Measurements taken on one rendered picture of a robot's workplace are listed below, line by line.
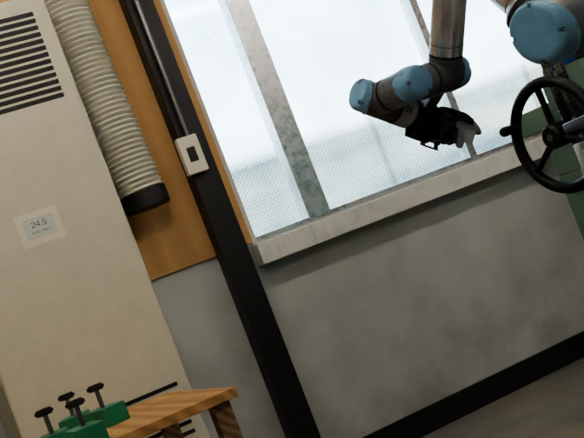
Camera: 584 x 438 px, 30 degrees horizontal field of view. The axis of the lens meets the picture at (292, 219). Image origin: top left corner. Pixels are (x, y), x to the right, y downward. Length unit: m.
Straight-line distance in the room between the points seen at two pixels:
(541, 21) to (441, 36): 0.44
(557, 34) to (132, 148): 1.84
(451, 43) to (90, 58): 1.50
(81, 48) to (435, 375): 1.70
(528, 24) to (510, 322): 2.32
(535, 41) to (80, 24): 1.92
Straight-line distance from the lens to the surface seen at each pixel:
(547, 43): 2.02
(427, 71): 2.36
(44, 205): 3.31
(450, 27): 2.40
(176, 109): 3.69
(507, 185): 4.30
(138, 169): 3.51
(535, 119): 2.97
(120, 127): 3.52
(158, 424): 2.57
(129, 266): 3.33
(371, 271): 3.95
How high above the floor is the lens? 0.77
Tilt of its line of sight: 2 degrees up
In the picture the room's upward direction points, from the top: 21 degrees counter-clockwise
